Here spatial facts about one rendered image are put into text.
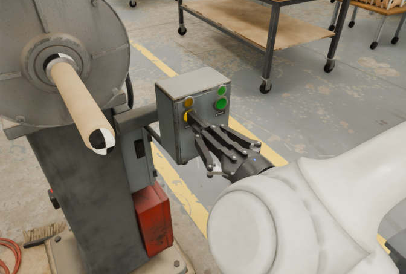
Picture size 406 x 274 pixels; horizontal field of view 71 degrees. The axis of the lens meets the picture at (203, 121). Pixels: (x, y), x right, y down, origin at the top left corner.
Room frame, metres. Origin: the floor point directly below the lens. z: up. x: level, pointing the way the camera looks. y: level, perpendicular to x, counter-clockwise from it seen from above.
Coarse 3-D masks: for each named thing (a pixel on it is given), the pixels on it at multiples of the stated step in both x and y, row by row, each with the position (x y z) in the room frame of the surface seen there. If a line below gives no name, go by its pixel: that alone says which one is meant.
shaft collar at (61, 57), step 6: (54, 54) 0.39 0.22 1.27; (60, 54) 0.40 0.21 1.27; (48, 60) 0.38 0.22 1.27; (54, 60) 0.38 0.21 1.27; (60, 60) 0.38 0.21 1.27; (66, 60) 0.39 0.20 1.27; (72, 60) 0.40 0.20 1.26; (48, 66) 0.37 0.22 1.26; (72, 66) 0.39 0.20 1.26; (48, 72) 0.37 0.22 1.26; (78, 72) 0.39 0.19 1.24; (48, 78) 0.37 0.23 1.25; (54, 84) 0.38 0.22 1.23
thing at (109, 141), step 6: (96, 132) 0.23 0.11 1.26; (102, 132) 0.23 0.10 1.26; (108, 132) 0.23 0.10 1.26; (90, 138) 0.22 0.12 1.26; (96, 138) 0.22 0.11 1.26; (102, 138) 0.22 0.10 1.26; (108, 138) 0.22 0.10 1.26; (90, 144) 0.22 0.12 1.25; (96, 144) 0.21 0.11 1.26; (102, 144) 0.21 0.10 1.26; (108, 144) 0.22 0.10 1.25; (114, 144) 0.22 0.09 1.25; (96, 150) 0.21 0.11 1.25; (102, 150) 0.21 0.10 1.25; (108, 150) 0.22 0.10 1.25
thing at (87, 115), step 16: (64, 64) 0.38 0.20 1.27; (64, 80) 0.33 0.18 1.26; (80, 80) 0.34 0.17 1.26; (64, 96) 0.30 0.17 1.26; (80, 96) 0.29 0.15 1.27; (80, 112) 0.26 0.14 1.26; (96, 112) 0.26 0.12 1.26; (80, 128) 0.24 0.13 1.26; (96, 128) 0.23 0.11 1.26; (112, 128) 0.24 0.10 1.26
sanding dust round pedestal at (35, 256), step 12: (180, 216) 0.99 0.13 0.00; (180, 228) 0.91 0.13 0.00; (12, 240) 0.84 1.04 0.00; (24, 240) 0.84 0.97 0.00; (0, 252) 0.77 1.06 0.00; (12, 252) 0.77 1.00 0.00; (24, 252) 0.77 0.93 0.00; (36, 252) 0.77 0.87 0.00; (12, 264) 0.71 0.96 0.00; (24, 264) 0.71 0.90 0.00; (36, 264) 0.71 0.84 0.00; (48, 264) 0.71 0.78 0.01
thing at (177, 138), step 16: (160, 80) 0.59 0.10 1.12; (176, 80) 0.59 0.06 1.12; (192, 80) 0.59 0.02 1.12; (208, 80) 0.59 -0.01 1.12; (224, 80) 0.59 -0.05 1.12; (160, 96) 0.56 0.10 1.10; (176, 96) 0.52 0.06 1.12; (192, 96) 0.53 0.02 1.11; (208, 96) 0.55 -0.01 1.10; (224, 96) 0.57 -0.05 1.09; (160, 112) 0.57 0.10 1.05; (176, 112) 0.51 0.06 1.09; (208, 112) 0.55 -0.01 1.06; (224, 112) 0.58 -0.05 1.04; (144, 128) 0.64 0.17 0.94; (160, 128) 0.58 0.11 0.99; (176, 128) 0.51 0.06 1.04; (160, 144) 0.61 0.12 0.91; (176, 144) 0.51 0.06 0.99; (192, 144) 0.53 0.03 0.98; (176, 160) 0.51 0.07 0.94
